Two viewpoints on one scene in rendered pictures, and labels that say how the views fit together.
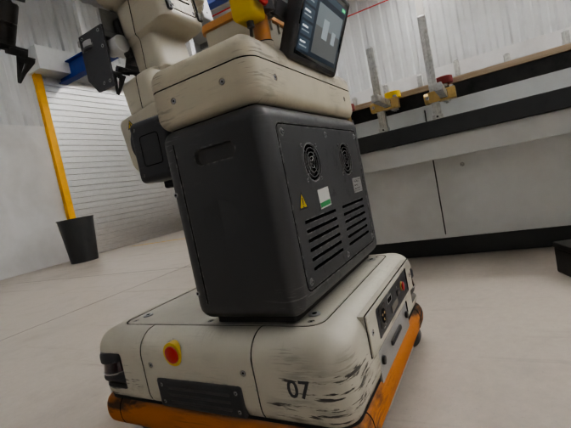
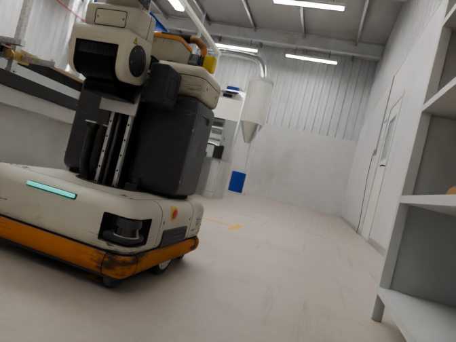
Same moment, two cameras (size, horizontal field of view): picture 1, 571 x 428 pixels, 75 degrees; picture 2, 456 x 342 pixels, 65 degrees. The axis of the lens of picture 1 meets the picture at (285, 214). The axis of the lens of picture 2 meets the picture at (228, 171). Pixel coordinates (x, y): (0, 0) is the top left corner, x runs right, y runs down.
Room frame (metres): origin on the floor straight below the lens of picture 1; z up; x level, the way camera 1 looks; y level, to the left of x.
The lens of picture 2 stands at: (0.93, 1.60, 0.43)
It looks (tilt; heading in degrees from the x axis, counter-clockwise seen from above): 1 degrees up; 256
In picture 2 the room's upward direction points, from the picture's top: 14 degrees clockwise
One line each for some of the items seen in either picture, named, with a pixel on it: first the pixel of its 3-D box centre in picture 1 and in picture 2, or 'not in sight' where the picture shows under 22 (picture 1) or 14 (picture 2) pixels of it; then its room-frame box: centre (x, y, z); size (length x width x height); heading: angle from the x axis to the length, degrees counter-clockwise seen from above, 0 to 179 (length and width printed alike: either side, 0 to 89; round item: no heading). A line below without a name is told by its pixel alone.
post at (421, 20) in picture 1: (430, 68); (20, 34); (1.75, -0.78, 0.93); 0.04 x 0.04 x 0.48; 61
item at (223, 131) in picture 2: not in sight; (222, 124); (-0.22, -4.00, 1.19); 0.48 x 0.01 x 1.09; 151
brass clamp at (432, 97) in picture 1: (439, 95); (17, 57); (1.74, -0.80, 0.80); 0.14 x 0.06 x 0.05; 61
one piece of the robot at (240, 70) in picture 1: (272, 168); (142, 115); (0.96, 0.01, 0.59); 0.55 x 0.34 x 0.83; 150
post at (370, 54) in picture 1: (378, 96); not in sight; (1.87, -0.56, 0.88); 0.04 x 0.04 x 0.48; 61
